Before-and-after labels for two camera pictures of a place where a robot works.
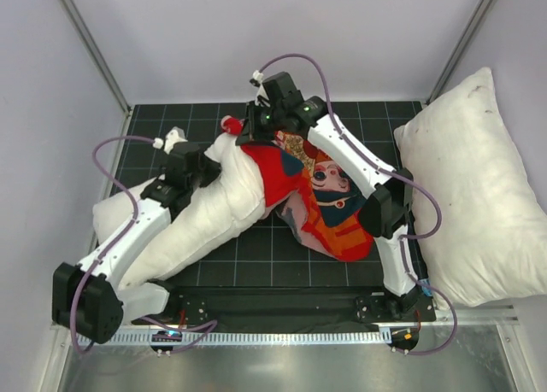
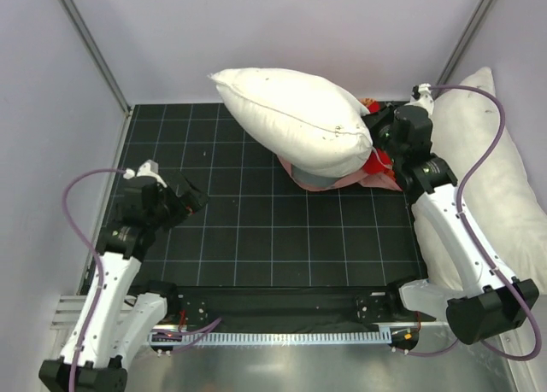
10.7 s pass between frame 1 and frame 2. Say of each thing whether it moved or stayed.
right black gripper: moved
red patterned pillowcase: moved
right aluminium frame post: stayed
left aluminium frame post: stayed
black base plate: stayed
